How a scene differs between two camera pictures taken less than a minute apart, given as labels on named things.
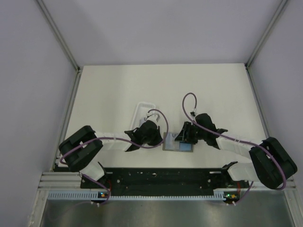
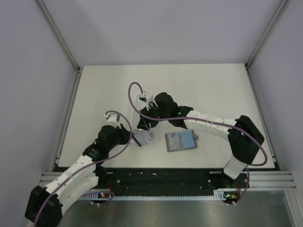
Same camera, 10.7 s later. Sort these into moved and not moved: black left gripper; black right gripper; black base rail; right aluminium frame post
Moved: black left gripper; black right gripper
Not moved: black base rail; right aluminium frame post
